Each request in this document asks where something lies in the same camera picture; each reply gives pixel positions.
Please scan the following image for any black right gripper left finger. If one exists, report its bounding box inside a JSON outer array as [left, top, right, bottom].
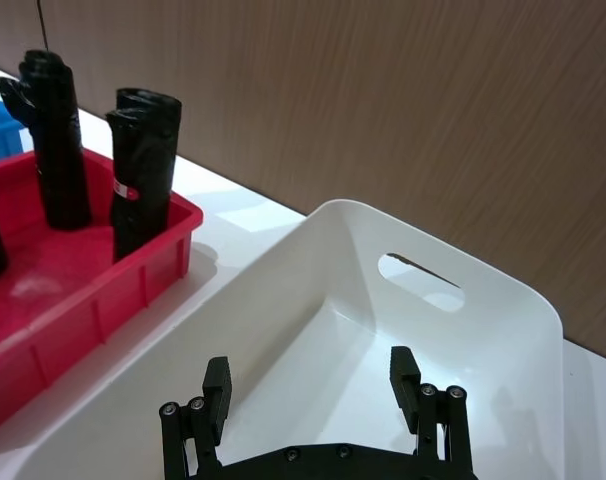
[[158, 355, 233, 480]]

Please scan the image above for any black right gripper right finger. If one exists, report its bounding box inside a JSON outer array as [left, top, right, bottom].
[[390, 345, 477, 474]]

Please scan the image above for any red plastic tray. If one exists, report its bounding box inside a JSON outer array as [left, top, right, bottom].
[[0, 149, 205, 435]]

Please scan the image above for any black roll with red label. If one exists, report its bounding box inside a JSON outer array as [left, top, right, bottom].
[[105, 87, 183, 261]]

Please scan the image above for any white plastic bin with handle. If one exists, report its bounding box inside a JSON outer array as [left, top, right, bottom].
[[0, 198, 565, 480]]

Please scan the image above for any thin dark cable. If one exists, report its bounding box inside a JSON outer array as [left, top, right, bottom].
[[35, 0, 50, 52]]

